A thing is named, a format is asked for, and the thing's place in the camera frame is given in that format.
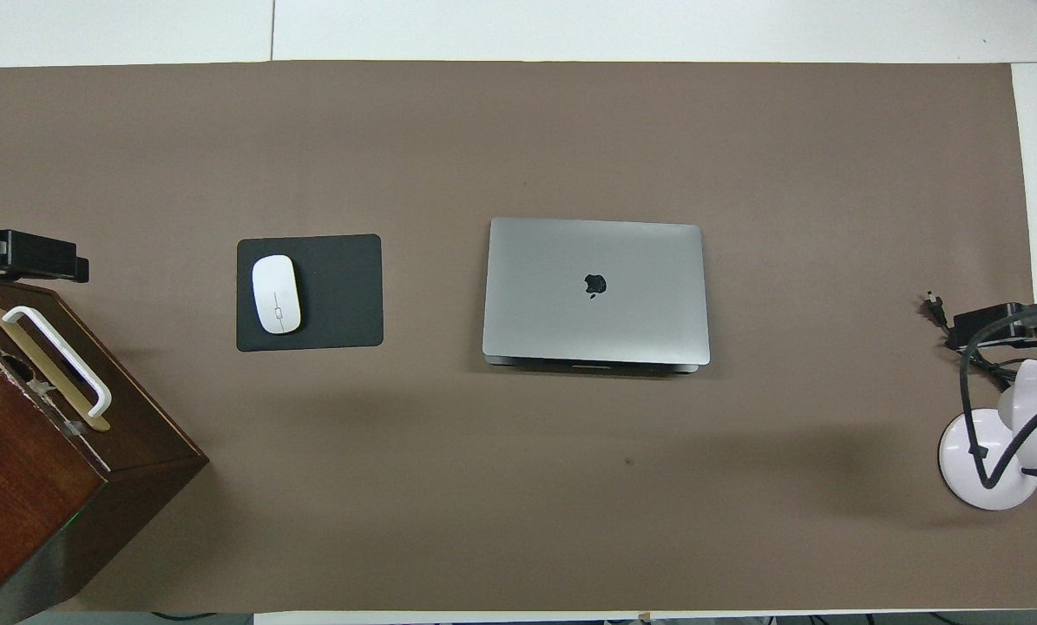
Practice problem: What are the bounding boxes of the white computer mouse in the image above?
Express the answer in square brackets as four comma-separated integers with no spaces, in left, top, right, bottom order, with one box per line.
[252,254,302,335]

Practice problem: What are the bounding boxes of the dark brown wooden box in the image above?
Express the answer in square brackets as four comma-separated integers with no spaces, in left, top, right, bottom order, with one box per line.
[0,276,210,625]

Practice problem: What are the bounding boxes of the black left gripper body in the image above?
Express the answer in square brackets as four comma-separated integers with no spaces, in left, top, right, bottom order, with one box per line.
[0,229,80,281]

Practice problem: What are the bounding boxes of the white desk lamp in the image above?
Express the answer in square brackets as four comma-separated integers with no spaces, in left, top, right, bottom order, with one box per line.
[937,359,1037,511]

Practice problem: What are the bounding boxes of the brown table mat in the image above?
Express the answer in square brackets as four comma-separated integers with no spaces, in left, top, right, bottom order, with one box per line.
[0,61,1037,613]

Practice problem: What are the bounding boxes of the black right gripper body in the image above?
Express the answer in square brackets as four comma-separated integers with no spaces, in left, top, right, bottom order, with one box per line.
[989,300,1037,350]

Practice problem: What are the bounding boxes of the silver apple laptop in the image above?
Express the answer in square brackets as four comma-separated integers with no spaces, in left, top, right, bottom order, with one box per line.
[482,217,712,376]

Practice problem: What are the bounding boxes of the black mouse pad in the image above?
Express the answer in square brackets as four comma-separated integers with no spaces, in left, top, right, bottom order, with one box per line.
[236,234,385,352]

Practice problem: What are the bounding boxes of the black lamp power cable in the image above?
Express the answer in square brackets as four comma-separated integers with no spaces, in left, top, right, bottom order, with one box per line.
[924,293,1021,390]

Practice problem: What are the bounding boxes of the white box handle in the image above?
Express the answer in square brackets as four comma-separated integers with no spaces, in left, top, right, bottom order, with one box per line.
[2,306,113,419]

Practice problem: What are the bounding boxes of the brass handle plate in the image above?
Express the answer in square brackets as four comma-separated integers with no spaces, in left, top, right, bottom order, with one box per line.
[0,306,111,432]

